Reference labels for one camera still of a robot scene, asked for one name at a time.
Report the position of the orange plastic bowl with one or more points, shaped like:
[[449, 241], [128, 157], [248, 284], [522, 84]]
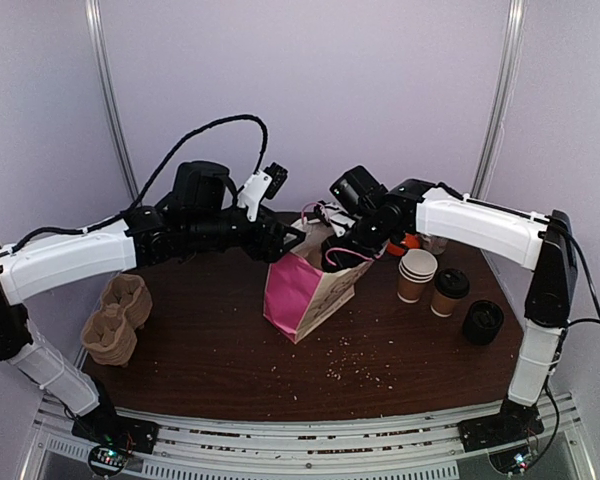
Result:
[[399, 249]]

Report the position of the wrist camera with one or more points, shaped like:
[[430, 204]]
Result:
[[334, 216], [263, 184]]

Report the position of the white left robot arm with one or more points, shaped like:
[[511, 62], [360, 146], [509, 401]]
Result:
[[31, 271]]

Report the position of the black cup lid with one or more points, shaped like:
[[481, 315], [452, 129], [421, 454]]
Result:
[[452, 283]]

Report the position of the single brown paper cup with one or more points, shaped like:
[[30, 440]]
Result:
[[442, 306]]

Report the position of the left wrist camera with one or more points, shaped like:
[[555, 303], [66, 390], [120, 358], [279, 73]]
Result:
[[263, 184]]

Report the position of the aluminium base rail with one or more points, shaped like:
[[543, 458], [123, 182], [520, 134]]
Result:
[[418, 446]]

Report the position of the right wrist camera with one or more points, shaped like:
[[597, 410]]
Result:
[[334, 216]]

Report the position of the stack of pulp cup carriers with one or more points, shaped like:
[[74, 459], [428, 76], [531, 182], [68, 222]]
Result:
[[109, 335]]

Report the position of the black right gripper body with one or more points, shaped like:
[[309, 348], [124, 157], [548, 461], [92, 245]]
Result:
[[347, 248]]

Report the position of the aluminium frame post left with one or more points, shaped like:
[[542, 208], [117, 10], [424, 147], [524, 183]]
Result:
[[97, 36]]

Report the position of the aluminium frame post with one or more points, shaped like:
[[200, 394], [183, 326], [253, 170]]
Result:
[[97, 36], [503, 94]]

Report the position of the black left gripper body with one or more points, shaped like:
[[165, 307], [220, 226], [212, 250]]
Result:
[[207, 230]]

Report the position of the stack of black cup lids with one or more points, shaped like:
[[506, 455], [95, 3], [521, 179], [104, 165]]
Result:
[[482, 323]]

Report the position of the stack of brown paper cups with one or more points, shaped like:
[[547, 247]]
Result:
[[416, 269]]

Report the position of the white pink paper bag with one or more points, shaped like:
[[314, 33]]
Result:
[[299, 294]]

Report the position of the aluminium frame post right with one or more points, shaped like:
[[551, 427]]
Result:
[[503, 94]]

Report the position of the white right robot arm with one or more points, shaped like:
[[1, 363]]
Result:
[[530, 253]]

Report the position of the white ceramic mug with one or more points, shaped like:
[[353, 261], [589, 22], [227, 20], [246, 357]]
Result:
[[433, 244]]

